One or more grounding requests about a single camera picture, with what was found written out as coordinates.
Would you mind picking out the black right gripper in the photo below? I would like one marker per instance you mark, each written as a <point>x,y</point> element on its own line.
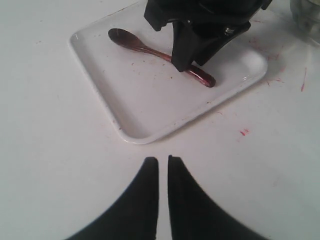
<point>228,19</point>

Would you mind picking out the white rectangular plastic tray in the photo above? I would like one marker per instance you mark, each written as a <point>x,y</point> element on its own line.
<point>145,97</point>

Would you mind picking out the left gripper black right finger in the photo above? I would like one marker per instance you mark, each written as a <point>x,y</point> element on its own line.
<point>194,215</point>

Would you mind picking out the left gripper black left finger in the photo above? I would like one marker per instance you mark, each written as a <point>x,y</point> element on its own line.
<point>134,215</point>

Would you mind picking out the steel bowl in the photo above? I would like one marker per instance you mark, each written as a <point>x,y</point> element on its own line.
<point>306,15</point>

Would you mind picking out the brown wooden spoon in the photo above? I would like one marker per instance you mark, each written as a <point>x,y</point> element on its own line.
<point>130,41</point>

